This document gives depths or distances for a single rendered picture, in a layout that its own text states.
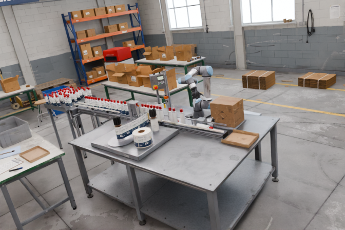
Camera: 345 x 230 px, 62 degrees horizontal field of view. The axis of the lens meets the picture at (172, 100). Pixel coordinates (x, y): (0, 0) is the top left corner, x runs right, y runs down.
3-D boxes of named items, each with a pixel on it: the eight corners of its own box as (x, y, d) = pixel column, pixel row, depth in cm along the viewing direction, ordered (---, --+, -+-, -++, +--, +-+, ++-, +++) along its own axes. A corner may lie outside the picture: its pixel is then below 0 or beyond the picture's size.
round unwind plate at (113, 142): (102, 144, 322) (102, 143, 322) (122, 132, 344) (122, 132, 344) (120, 149, 303) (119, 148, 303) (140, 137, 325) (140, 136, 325)
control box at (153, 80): (151, 89, 358) (149, 74, 352) (164, 86, 362) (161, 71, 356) (153, 91, 349) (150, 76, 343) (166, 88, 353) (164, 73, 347)
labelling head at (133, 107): (130, 121, 375) (126, 103, 367) (137, 117, 384) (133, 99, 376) (137, 122, 366) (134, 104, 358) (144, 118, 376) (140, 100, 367)
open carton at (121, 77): (112, 84, 625) (109, 68, 614) (128, 79, 655) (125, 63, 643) (123, 86, 600) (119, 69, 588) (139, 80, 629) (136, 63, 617)
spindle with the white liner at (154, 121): (150, 133, 330) (146, 109, 321) (155, 130, 337) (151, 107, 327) (156, 134, 325) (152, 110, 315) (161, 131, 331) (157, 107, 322)
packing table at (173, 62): (139, 85, 899) (134, 61, 874) (158, 78, 947) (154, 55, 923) (189, 94, 739) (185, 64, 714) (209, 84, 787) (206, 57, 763)
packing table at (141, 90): (108, 114, 683) (100, 83, 659) (135, 103, 732) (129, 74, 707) (169, 135, 523) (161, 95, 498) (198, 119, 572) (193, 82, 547)
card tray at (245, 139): (221, 142, 295) (221, 139, 293) (233, 132, 313) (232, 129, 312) (248, 148, 276) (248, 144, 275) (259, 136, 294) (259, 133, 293)
